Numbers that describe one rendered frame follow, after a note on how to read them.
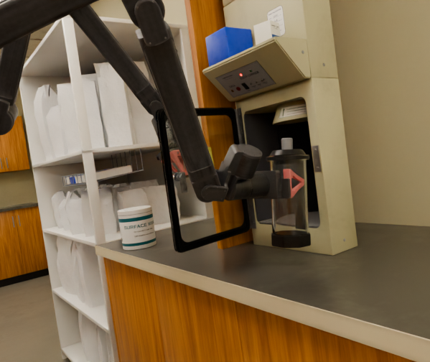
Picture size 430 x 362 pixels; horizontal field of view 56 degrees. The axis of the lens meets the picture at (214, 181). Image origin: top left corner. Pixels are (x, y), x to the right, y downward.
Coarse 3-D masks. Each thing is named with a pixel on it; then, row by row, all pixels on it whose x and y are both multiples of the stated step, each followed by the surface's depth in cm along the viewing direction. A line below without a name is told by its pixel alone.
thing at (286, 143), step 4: (284, 140) 101; (288, 140) 101; (292, 140) 102; (284, 144) 101; (288, 144) 101; (292, 144) 102; (284, 148) 101; (288, 148) 101; (292, 148) 102; (272, 152) 102; (276, 152) 100; (280, 152) 99; (284, 152) 99; (288, 152) 98; (292, 152) 98; (296, 152) 99; (300, 152) 99; (304, 152) 101
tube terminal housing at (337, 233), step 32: (256, 0) 117; (288, 0) 108; (320, 0) 108; (288, 32) 109; (320, 32) 108; (320, 64) 107; (256, 96) 123; (288, 96) 112; (320, 96) 107; (320, 128) 106; (320, 160) 106; (320, 192) 108; (256, 224) 131; (320, 224) 109; (352, 224) 113
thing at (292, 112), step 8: (280, 104) 120; (288, 104) 117; (296, 104) 116; (304, 104) 115; (280, 112) 119; (288, 112) 116; (296, 112) 115; (304, 112) 114; (280, 120) 118; (288, 120) 116; (296, 120) 131; (304, 120) 130
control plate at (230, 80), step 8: (248, 64) 110; (256, 64) 108; (232, 72) 116; (240, 72) 114; (248, 72) 113; (256, 72) 111; (264, 72) 109; (224, 80) 121; (232, 80) 120; (240, 80) 117; (248, 80) 116; (264, 80) 112; (272, 80) 111; (232, 88) 123; (240, 88) 121; (256, 88) 117; (232, 96) 126
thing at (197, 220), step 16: (208, 128) 121; (224, 128) 126; (160, 144) 109; (176, 144) 113; (208, 144) 121; (224, 144) 125; (176, 160) 112; (176, 192) 112; (192, 192) 116; (192, 208) 115; (208, 208) 120; (224, 208) 124; (240, 208) 129; (192, 224) 115; (208, 224) 119; (224, 224) 124; (240, 224) 128; (192, 240) 115
